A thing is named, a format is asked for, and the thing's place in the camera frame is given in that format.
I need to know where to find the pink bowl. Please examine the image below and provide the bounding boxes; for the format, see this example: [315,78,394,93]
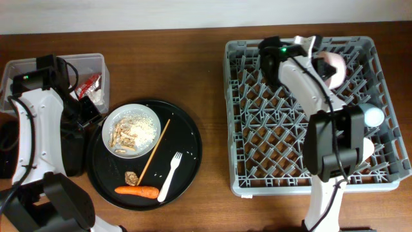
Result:
[317,51,346,90]

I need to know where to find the white tissue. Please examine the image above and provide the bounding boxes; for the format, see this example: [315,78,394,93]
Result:
[88,89,104,106]

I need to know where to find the red snack wrapper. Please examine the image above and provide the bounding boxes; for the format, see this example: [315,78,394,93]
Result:
[75,73,102,99]

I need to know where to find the blue cup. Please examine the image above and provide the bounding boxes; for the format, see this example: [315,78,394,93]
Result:
[359,103,385,127]

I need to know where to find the small white cup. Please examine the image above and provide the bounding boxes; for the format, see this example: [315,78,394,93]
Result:
[362,138,375,161]

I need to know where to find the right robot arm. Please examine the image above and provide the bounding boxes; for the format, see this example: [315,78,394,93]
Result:
[258,35,364,231]

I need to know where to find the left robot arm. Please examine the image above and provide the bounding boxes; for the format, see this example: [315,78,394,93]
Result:
[1,55,107,231]

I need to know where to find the grey dishwasher rack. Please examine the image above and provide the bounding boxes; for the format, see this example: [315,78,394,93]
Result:
[223,36,411,197]

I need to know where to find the black bin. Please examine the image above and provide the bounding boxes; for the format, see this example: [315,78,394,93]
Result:
[1,121,86,179]

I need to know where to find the peanut shells pile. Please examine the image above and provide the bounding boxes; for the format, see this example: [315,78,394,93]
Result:
[109,119,137,153]

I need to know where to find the clear plastic bin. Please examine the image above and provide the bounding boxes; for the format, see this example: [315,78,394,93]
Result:
[1,53,110,116]

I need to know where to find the grey plate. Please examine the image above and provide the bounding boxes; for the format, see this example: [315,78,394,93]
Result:
[101,104,162,159]

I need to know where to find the round black tray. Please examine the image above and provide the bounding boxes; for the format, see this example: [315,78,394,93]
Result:
[86,99,202,211]

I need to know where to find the brown walnut shell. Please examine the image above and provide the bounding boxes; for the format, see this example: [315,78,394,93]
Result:
[125,171,139,186]

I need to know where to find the wooden chopstick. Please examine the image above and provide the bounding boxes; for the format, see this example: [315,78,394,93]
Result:
[136,119,171,186]

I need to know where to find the orange carrot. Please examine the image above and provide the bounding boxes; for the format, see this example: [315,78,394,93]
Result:
[115,186,160,199]

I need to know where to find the white plastic fork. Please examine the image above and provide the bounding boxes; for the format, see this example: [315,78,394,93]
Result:
[157,152,183,202]

